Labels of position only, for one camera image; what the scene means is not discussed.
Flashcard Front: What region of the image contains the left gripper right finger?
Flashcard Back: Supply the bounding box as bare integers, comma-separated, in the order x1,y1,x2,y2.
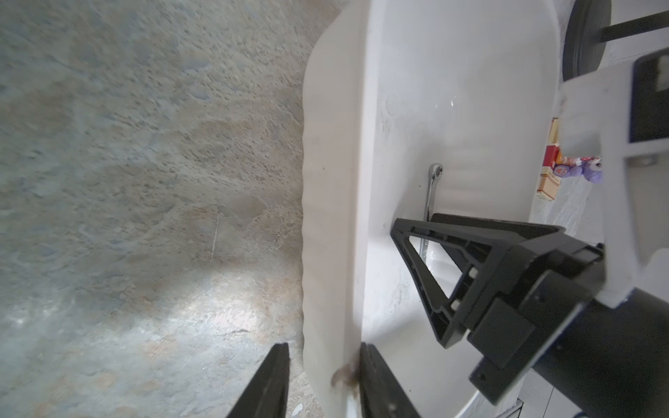
359,343,420,418

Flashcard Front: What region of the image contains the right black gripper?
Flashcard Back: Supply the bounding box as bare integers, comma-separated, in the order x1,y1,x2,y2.
390,214,606,404

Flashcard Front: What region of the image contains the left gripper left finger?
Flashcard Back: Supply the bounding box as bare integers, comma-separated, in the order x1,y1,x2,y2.
228,343,290,418

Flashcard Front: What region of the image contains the white plastic storage box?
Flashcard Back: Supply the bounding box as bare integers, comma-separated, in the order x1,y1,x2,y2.
302,1,559,417

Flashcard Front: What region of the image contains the small wooden toy with figures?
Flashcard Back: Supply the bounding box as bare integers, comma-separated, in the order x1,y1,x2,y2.
536,118,603,201

